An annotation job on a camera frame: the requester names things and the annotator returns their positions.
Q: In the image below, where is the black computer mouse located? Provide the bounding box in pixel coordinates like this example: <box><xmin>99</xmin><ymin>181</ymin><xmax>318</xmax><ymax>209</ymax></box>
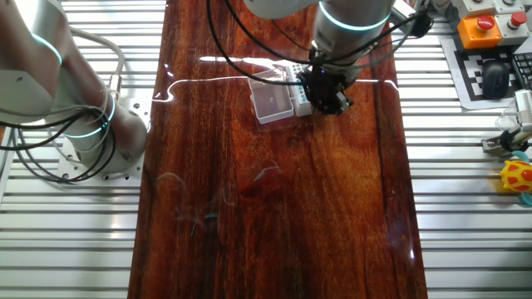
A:
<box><xmin>480</xmin><ymin>59</ymin><xmax>511</xmax><ymax>100</ymax></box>

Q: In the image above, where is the yellow red turtle toy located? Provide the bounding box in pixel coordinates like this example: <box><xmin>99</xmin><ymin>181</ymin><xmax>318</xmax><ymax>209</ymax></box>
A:
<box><xmin>500</xmin><ymin>149</ymin><xmax>532</xmax><ymax>208</ymax></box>

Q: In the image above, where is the black white marker sheet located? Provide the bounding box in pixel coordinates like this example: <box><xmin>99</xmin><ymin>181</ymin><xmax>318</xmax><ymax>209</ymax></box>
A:
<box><xmin>440</xmin><ymin>36</ymin><xmax>523</xmax><ymax>111</ymax></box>

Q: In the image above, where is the white pipette tip box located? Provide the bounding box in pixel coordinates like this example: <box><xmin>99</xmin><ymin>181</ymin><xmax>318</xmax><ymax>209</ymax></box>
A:
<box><xmin>247</xmin><ymin>64</ymin><xmax>317</xmax><ymax>125</ymax></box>

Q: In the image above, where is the clear plastic shell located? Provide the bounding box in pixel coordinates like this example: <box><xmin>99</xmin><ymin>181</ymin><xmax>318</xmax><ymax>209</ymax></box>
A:
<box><xmin>494</xmin><ymin>99</ymin><xmax>519</xmax><ymax>132</ymax></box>

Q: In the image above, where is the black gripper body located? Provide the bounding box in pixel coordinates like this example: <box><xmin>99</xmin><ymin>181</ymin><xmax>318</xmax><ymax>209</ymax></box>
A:
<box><xmin>298</xmin><ymin>66</ymin><xmax>352</xmax><ymax>115</ymax></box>

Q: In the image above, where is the grey button box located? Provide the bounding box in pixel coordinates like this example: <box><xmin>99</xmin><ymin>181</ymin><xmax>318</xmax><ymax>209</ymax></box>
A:
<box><xmin>451</xmin><ymin>0</ymin><xmax>496</xmax><ymax>18</ymax></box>
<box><xmin>495</xmin><ymin>0</ymin><xmax>526</xmax><ymax>14</ymax></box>

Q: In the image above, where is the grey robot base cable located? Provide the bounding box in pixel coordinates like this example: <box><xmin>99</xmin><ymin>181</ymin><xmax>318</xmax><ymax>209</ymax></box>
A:
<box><xmin>66</xmin><ymin>25</ymin><xmax>126</xmax><ymax>101</ymax></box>

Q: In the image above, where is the grey emergency stop box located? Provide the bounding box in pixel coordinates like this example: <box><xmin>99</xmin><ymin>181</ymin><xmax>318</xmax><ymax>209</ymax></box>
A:
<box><xmin>494</xmin><ymin>11</ymin><xmax>531</xmax><ymax>47</ymax></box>

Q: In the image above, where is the orange emergency stop box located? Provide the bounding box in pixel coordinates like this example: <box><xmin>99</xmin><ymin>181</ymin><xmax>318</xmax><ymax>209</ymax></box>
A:
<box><xmin>456</xmin><ymin>14</ymin><xmax>503</xmax><ymax>51</ymax></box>

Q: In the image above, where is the metal camera clamp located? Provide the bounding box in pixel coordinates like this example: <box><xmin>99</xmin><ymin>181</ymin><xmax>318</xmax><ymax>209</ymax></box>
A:
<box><xmin>481</xmin><ymin>128</ymin><xmax>531</xmax><ymax>158</ymax></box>

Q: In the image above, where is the black keyboard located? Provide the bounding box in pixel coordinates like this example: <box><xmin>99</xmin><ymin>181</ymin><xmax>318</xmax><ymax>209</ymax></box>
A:
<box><xmin>510</xmin><ymin>51</ymin><xmax>532</xmax><ymax>91</ymax></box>

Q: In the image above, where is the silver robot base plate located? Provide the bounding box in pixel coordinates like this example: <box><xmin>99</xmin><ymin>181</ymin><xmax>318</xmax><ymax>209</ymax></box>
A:
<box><xmin>56</xmin><ymin>96</ymin><xmax>153</xmax><ymax>187</ymax></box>

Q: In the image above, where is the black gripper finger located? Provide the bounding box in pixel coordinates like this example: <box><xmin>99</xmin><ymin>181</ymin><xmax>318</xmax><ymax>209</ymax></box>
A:
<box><xmin>298</xmin><ymin>69</ymin><xmax>313</xmax><ymax>95</ymax></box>
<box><xmin>331</xmin><ymin>91</ymin><xmax>355</xmax><ymax>117</ymax></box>

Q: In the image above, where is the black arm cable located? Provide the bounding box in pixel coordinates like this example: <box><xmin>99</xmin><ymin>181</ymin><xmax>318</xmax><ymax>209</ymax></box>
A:
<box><xmin>206</xmin><ymin>0</ymin><xmax>434</xmax><ymax>87</ymax></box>

